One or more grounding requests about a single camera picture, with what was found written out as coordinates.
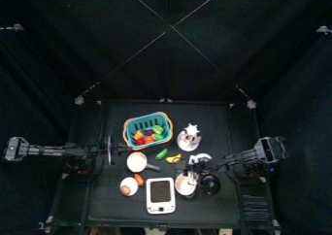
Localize white star-shaped object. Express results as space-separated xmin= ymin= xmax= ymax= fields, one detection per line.
xmin=174 ymin=122 xmax=204 ymax=152

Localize thin crossed brace wire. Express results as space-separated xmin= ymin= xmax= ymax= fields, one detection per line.
xmin=76 ymin=0 xmax=230 ymax=99
xmin=120 ymin=0 xmax=257 ymax=104

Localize green toy pea pod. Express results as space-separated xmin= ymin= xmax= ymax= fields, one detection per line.
xmin=154 ymin=148 xmax=169 ymax=161

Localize white frying pan grey handle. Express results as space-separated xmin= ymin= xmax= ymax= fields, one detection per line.
xmin=125 ymin=151 xmax=164 ymax=174

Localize teal basket with orange rim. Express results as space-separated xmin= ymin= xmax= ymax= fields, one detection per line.
xmin=121 ymin=111 xmax=174 ymax=151

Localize yellow toy banana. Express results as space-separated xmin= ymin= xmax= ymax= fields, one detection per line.
xmin=165 ymin=153 xmax=184 ymax=165

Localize white toy stove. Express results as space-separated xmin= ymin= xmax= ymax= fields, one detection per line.
xmin=144 ymin=177 xmax=177 ymax=216

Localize black pot lid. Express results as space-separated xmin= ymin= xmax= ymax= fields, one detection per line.
xmin=198 ymin=174 xmax=221 ymax=196

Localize white plate with egg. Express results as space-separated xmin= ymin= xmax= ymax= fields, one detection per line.
xmin=118 ymin=176 xmax=140 ymax=198

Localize orange toy carrot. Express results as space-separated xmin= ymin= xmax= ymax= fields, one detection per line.
xmin=132 ymin=173 xmax=145 ymax=186

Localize white toy pot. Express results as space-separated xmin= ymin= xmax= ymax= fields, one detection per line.
xmin=173 ymin=172 xmax=200 ymax=198

